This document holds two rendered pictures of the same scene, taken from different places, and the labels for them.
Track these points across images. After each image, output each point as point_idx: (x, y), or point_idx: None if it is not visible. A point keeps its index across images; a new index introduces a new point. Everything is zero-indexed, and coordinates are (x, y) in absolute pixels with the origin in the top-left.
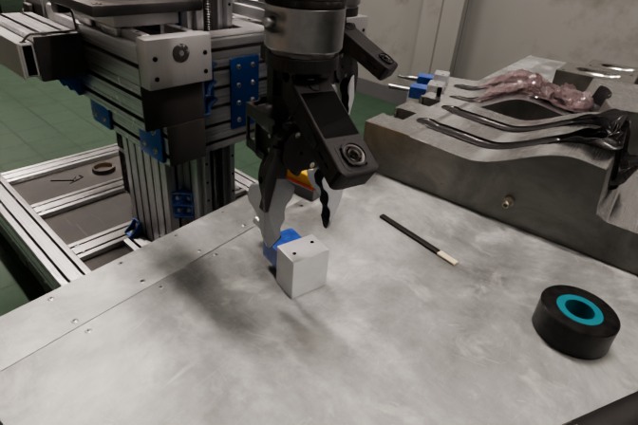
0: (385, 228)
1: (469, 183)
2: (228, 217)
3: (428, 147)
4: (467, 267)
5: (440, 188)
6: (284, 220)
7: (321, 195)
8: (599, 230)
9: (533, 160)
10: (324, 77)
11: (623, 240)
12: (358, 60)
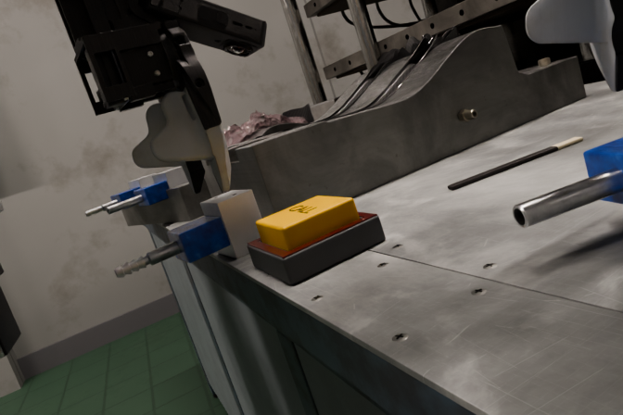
0: (487, 182)
1: (421, 129)
2: (433, 322)
3: (357, 119)
4: (585, 136)
5: (398, 163)
6: (457, 251)
7: (615, 5)
8: (528, 85)
9: (455, 56)
10: (190, 67)
11: (544, 81)
12: (217, 26)
